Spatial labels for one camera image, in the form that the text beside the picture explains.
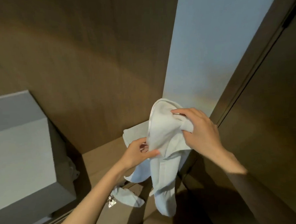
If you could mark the person's left forearm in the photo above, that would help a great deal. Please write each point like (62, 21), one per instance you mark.
(89, 209)

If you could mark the wooden cabinet flap door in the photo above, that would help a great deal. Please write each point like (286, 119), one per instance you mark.
(127, 217)

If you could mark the person's right forearm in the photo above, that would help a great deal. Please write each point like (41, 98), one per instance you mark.
(255, 196)

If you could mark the person's left hand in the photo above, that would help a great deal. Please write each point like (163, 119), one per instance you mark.
(135, 156)

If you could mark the person's right hand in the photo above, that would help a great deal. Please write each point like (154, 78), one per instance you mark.
(204, 134)

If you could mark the metal door hinge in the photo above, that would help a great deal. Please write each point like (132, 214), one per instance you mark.
(112, 202)

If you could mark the wooden back panel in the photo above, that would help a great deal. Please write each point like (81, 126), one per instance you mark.
(84, 57)

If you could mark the grey stone backsplash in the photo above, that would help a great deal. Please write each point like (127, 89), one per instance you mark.
(13, 111)

